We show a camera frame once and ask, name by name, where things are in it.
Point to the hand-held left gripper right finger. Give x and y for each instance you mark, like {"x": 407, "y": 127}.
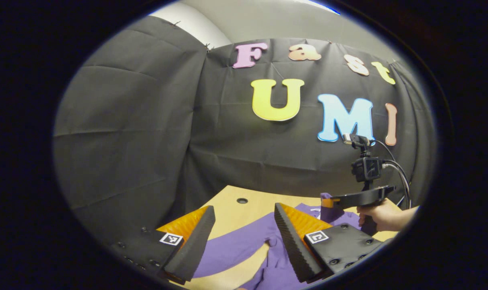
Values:
{"x": 294, "y": 249}

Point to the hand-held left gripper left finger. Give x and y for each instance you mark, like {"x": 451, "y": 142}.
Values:
{"x": 191, "y": 249}

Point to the black backdrop cloth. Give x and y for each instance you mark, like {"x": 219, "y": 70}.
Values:
{"x": 147, "y": 141}

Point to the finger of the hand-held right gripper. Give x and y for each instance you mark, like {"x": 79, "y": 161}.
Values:
{"x": 327, "y": 202}

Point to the purple button shirt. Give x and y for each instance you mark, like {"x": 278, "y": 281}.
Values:
{"x": 236, "y": 249}

